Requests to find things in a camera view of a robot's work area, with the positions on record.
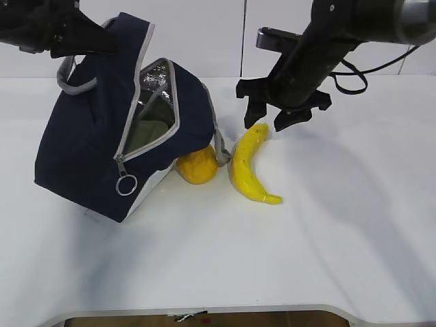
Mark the yellow banana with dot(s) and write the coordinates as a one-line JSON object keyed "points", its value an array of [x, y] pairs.
{"points": [[243, 176]]}

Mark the glass container green lid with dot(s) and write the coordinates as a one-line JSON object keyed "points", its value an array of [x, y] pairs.
{"points": [[142, 133]]}

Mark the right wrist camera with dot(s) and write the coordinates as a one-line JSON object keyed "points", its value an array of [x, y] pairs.
{"points": [[276, 40]]}

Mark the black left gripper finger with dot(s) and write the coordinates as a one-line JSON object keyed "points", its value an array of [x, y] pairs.
{"points": [[86, 37], [57, 54]]}

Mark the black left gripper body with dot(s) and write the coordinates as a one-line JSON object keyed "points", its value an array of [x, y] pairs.
{"points": [[42, 25]]}

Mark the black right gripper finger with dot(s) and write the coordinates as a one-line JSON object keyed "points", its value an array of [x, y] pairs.
{"points": [[287, 119], [256, 110]]}

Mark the navy insulated lunch bag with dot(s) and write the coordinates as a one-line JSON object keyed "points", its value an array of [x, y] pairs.
{"points": [[80, 156]]}

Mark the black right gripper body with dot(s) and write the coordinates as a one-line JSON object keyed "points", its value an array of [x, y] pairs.
{"points": [[293, 82]]}

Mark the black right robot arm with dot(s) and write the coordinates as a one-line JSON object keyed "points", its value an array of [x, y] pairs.
{"points": [[409, 23]]}

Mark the yellow pear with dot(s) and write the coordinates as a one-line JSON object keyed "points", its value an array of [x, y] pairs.
{"points": [[198, 167]]}

